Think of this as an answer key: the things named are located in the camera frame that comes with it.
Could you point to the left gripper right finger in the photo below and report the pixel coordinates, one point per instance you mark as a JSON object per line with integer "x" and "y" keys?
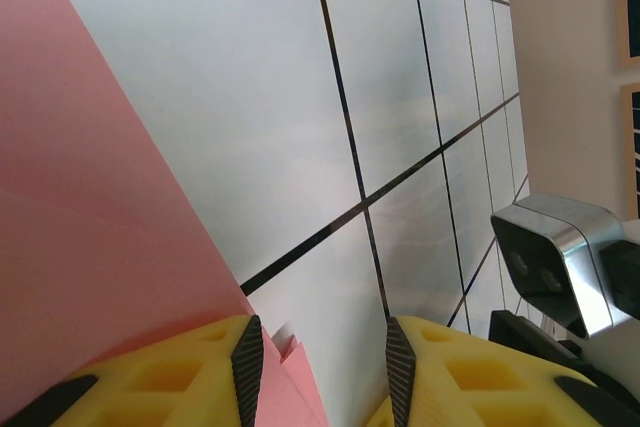
{"x": 425, "y": 362}

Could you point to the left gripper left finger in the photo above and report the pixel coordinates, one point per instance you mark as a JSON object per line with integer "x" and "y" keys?
{"x": 210, "y": 397}

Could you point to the pink cloth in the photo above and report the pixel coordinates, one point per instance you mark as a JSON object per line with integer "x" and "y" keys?
{"x": 100, "y": 197}

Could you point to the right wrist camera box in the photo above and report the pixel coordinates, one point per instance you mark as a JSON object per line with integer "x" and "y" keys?
{"x": 550, "y": 227}

